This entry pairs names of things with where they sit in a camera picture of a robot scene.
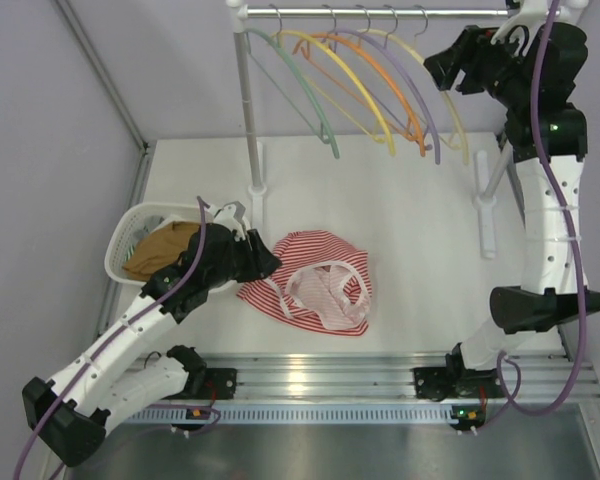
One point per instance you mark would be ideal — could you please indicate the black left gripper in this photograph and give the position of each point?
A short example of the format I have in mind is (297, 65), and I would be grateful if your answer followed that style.
(253, 255)

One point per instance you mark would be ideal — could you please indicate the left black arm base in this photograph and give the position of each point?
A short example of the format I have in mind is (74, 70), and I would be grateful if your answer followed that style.
(210, 384)

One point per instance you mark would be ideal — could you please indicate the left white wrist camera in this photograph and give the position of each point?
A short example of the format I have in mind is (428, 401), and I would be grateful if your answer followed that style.
(232, 216)

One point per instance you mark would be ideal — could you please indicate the orange hanger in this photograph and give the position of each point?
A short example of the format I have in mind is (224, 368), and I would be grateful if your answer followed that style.
(358, 86)

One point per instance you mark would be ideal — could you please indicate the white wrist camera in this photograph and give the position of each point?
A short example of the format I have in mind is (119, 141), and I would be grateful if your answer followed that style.
(529, 15)
(232, 216)

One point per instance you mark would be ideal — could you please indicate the purple hanger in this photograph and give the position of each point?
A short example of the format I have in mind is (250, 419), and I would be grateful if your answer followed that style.
(432, 129)

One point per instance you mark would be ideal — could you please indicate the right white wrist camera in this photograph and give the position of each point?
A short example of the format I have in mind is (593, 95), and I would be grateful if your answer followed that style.
(529, 15)

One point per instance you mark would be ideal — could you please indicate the aluminium mounting rail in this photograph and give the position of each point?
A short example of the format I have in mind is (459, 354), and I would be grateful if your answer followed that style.
(388, 377)

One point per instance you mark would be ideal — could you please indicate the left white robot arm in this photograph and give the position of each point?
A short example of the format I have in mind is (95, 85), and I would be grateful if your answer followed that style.
(74, 410)

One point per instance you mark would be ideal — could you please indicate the red white striped tank top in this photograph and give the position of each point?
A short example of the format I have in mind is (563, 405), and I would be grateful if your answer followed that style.
(323, 285)

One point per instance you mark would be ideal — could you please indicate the white plastic laundry basket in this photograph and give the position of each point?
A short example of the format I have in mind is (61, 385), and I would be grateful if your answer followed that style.
(128, 231)

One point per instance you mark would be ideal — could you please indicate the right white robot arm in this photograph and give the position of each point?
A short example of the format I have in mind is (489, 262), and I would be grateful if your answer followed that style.
(548, 138)

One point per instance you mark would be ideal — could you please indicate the green hanger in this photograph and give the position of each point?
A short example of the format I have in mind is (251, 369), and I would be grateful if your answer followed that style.
(321, 128)

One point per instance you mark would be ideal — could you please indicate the white slotted cable duct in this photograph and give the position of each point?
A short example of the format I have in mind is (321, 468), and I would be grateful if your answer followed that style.
(333, 414)

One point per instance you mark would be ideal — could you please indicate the tan brown garment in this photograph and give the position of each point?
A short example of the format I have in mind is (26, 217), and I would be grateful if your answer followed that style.
(160, 248)

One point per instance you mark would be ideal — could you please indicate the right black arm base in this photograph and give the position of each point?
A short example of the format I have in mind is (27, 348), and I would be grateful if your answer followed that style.
(440, 383)

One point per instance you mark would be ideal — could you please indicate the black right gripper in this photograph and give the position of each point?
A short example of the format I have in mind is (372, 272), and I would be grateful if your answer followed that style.
(477, 47)

